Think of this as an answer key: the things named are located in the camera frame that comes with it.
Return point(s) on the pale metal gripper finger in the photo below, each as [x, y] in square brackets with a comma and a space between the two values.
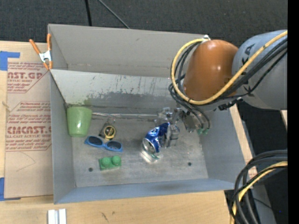
[167, 141]
[175, 135]

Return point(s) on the crushed blue drink can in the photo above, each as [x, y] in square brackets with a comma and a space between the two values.
[153, 139]

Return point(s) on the grey metal bin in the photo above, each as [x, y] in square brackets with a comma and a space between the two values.
[140, 169]

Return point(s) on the blue sunglasses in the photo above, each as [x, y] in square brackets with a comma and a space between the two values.
[112, 145]

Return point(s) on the black and yellow tape measure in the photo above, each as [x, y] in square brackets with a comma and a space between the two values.
[108, 131]

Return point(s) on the green toy brick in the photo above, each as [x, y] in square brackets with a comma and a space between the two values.
[109, 162]

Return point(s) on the green plastic cup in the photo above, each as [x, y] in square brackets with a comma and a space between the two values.
[79, 121]

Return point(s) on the brown cardboard board red print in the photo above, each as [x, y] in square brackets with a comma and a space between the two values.
[28, 171]

